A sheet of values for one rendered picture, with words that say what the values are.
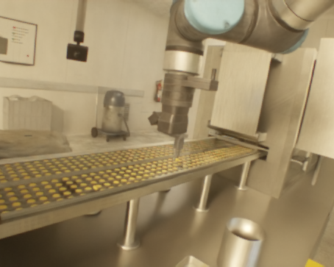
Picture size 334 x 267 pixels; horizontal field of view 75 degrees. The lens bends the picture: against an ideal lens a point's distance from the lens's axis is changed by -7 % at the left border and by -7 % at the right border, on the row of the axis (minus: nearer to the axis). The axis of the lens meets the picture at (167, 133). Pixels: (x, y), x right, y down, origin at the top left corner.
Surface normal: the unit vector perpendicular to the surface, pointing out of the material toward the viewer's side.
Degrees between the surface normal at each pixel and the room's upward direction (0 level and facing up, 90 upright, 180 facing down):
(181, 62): 90
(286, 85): 90
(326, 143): 90
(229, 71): 90
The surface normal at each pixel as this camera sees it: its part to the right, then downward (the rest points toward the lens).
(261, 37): 0.03, 0.83
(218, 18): 0.13, 0.18
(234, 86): -0.68, 0.05
